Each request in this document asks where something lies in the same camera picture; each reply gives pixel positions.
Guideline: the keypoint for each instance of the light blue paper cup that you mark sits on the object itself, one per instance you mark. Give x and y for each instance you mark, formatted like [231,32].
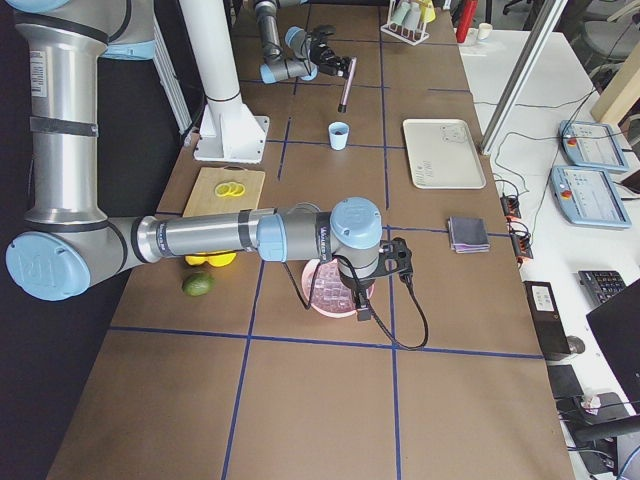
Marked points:
[338,142]

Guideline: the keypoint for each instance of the orange black usb hub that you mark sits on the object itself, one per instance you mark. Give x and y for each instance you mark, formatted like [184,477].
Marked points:
[521,241]

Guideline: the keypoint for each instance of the folded grey cloth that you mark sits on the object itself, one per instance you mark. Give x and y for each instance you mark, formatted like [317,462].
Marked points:
[468,235]

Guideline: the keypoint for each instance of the black keyboard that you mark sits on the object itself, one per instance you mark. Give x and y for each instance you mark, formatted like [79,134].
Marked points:
[601,285]

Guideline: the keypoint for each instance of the white wire cup rack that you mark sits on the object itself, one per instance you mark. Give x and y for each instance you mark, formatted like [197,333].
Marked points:
[412,38]

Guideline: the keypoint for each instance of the steel muddler black tip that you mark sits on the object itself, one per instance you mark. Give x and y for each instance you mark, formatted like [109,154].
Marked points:
[348,76]

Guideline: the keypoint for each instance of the pile of clear ice cubes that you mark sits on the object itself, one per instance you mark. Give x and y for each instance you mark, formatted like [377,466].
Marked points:
[330,295]

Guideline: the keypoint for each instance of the grey white cup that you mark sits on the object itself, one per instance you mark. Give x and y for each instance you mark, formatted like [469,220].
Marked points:
[412,18]

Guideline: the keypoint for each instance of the mint green cup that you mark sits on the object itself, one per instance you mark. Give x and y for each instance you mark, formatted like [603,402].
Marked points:
[400,10]

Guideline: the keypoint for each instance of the small white cup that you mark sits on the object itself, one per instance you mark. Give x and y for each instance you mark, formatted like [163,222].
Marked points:
[483,31]

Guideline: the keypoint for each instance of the yellow lemon near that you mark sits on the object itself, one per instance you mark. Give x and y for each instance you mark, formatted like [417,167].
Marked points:
[221,259]

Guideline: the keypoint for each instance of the yellow lemon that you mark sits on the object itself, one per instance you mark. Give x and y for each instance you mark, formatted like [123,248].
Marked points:
[221,259]
[196,260]

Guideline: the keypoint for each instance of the teach pendant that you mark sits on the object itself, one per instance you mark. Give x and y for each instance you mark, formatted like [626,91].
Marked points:
[587,197]
[591,144]

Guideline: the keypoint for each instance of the black box device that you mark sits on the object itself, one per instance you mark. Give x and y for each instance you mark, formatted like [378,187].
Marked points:
[546,319]

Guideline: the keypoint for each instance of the near teach pendant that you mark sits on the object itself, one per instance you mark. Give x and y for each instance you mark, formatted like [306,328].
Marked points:
[587,197]

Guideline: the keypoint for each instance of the cream bear tray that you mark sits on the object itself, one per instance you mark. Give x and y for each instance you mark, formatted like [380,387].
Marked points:
[442,154]

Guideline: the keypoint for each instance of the computer mouse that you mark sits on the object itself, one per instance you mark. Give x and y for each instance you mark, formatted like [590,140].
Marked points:
[576,345]

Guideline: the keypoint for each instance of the far teach pendant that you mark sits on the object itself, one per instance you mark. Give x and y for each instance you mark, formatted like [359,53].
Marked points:
[591,144]

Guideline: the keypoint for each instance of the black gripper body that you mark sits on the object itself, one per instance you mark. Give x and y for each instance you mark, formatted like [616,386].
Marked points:
[330,58]
[358,285]

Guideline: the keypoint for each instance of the pink bowl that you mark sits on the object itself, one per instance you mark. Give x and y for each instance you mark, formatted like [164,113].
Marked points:
[306,280]

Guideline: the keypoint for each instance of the wooden cutting board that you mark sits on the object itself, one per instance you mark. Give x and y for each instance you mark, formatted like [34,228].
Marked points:
[202,200]

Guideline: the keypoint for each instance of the black monitor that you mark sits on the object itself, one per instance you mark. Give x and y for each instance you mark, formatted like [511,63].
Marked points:
[616,329]

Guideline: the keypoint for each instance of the lemon slices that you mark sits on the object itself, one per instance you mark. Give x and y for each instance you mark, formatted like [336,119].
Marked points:
[229,189]

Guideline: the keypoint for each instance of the yellow cup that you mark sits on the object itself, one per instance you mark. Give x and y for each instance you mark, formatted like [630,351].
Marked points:
[427,10]

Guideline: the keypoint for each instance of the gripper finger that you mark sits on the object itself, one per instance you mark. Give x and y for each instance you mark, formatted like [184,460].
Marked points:
[344,67]
[362,307]

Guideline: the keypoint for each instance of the aluminium frame post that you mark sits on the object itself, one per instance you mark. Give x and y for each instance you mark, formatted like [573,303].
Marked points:
[543,27]

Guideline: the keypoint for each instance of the green lime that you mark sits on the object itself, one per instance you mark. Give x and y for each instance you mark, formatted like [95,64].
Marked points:
[198,284]

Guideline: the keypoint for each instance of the yellow lemon far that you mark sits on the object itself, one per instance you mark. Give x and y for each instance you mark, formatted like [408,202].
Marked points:
[196,260]

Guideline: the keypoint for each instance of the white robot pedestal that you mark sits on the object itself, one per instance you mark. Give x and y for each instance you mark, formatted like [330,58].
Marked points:
[229,132]

